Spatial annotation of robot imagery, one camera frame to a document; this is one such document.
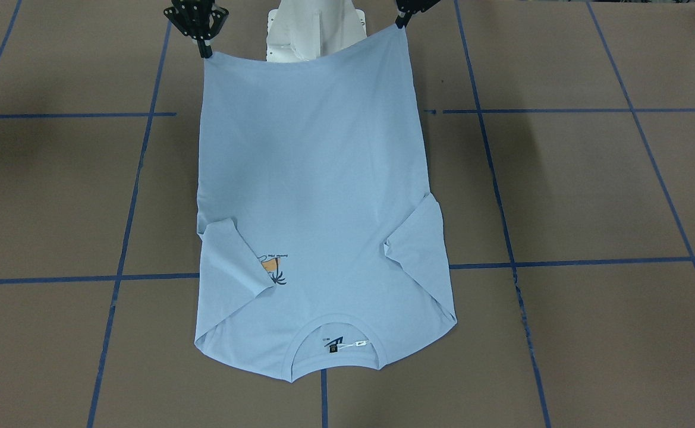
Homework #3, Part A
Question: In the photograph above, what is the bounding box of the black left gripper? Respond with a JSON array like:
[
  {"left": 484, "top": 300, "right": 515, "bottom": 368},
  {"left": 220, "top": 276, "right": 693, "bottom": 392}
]
[{"left": 394, "top": 0, "right": 440, "bottom": 28}]

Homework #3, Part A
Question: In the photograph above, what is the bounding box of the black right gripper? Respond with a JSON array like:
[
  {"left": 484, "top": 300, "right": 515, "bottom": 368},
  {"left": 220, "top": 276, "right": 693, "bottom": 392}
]
[{"left": 164, "top": 1, "right": 229, "bottom": 59}]

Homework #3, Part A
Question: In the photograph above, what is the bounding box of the light blue t-shirt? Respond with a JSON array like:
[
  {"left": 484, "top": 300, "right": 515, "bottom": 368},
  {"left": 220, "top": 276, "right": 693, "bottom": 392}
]
[{"left": 193, "top": 26, "right": 458, "bottom": 382}]

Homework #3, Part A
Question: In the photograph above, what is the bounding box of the white pedestal column with base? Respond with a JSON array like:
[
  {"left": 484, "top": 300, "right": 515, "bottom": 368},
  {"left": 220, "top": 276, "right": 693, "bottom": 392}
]
[{"left": 266, "top": 1, "right": 367, "bottom": 63}]

